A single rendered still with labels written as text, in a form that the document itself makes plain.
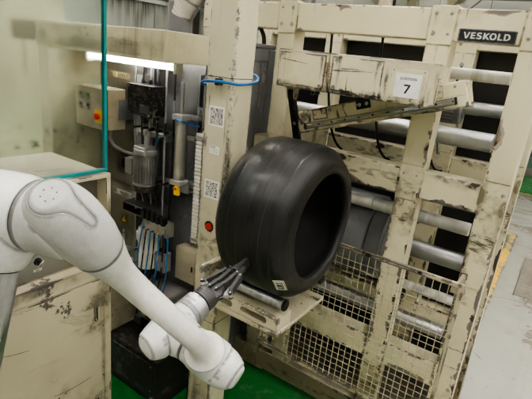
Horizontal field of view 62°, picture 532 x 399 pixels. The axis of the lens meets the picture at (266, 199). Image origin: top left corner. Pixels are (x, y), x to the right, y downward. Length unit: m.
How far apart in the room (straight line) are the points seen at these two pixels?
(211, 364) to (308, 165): 0.69
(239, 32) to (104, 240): 1.05
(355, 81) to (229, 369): 1.08
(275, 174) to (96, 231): 0.77
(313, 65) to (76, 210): 1.22
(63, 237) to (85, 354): 1.29
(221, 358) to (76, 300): 0.85
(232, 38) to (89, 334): 1.28
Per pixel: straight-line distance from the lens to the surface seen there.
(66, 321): 1.90
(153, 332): 1.25
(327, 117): 1.91
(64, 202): 0.77
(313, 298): 1.92
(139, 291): 1.00
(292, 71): 1.83
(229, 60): 1.68
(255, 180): 1.46
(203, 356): 1.14
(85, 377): 2.11
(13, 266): 0.92
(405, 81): 1.64
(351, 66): 1.71
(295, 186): 1.42
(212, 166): 1.76
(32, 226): 0.80
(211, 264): 1.79
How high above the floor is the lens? 1.75
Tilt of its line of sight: 18 degrees down
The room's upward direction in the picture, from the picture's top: 6 degrees clockwise
